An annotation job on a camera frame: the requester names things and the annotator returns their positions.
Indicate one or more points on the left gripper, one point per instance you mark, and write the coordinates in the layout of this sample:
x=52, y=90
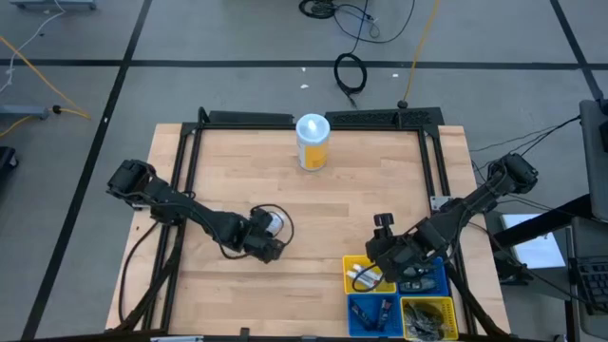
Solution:
x=252, y=233

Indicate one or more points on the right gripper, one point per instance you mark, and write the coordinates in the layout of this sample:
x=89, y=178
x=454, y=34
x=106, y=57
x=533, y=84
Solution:
x=399, y=256

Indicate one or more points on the dark grey travel razor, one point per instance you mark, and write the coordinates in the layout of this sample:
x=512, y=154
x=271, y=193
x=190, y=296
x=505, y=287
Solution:
x=420, y=285

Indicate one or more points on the dark blue printed tube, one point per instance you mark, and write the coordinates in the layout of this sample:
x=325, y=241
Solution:
x=362, y=317
x=384, y=314

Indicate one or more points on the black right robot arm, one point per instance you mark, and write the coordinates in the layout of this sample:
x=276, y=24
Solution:
x=475, y=202

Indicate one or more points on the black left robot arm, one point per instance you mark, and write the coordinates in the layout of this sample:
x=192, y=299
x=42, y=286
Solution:
x=204, y=218

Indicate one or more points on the yellow plastic basket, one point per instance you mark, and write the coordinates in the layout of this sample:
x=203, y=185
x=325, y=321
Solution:
x=354, y=262
x=449, y=304

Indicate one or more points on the blue plastic basket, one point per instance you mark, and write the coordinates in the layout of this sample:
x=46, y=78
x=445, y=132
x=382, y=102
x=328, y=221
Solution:
x=374, y=306
x=442, y=285

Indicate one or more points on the white yellow wipes canister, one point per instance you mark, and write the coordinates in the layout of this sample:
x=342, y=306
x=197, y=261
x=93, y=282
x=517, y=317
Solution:
x=313, y=159

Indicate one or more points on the white paper sheet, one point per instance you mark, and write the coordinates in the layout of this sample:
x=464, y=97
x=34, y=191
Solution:
x=537, y=247

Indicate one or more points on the black perforated box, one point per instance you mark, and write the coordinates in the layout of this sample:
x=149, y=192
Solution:
x=380, y=117

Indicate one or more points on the black desk beam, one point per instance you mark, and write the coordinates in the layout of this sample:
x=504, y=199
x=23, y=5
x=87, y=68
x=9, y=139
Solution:
x=546, y=221

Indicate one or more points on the black keyboard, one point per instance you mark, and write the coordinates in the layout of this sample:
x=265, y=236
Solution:
x=594, y=280

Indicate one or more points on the black caster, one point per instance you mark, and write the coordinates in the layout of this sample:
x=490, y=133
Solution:
x=5, y=157

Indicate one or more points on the grey floor foot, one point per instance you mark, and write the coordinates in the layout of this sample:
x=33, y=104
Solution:
x=24, y=112
x=52, y=4

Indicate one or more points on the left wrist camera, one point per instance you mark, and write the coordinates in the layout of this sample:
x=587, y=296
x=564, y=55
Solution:
x=273, y=251

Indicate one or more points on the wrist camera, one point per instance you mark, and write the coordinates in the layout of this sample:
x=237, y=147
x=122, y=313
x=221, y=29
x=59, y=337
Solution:
x=273, y=251
x=384, y=219

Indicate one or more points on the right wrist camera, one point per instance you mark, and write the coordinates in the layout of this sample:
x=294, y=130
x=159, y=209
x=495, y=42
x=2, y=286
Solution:
x=384, y=219

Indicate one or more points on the black table-level camera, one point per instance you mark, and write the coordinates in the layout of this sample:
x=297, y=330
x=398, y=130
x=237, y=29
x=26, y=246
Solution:
x=244, y=332

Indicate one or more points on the black metal table frame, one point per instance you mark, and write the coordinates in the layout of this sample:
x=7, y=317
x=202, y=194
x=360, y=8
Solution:
x=237, y=127

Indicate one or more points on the silver metal bracket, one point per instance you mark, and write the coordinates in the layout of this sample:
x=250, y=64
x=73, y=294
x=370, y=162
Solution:
x=178, y=339

